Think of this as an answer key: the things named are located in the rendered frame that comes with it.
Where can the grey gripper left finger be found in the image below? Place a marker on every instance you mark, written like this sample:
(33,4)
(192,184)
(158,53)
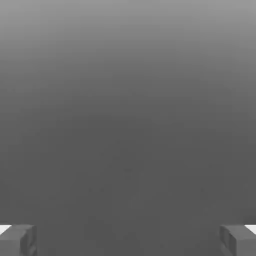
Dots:
(14,242)

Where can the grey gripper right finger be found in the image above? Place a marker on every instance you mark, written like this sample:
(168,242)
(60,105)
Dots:
(242,242)

